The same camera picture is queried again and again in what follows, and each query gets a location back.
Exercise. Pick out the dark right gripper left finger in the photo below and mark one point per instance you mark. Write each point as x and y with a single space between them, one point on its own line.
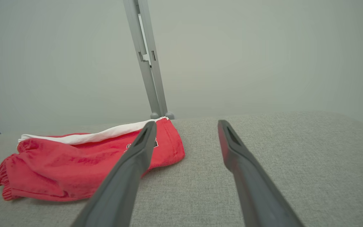
121 189

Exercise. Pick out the red shorts with white panels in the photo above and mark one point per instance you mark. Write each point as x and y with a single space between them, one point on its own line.
58 170

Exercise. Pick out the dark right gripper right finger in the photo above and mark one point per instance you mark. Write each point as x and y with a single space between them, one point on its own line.
254 192

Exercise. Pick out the grey double partition post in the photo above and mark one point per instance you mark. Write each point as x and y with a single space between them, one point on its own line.
146 63

